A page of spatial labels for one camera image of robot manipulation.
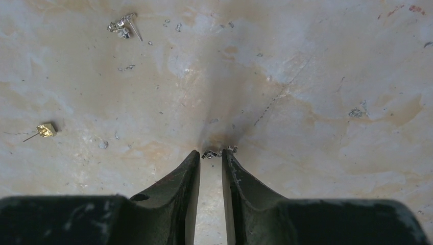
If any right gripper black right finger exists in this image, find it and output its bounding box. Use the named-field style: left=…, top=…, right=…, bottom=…
left=222, top=150, right=429, bottom=244

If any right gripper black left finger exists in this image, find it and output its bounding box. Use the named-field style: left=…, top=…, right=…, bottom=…
left=1, top=151, right=200, bottom=244

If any small silver earring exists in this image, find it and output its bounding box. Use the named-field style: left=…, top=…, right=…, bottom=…
left=201, top=145, right=238, bottom=159

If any gold square stud earring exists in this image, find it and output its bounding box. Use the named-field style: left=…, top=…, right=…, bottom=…
left=23, top=123, right=57, bottom=142

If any silver crystal earring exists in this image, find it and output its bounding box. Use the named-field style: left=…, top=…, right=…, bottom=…
left=107, top=13, right=143, bottom=41

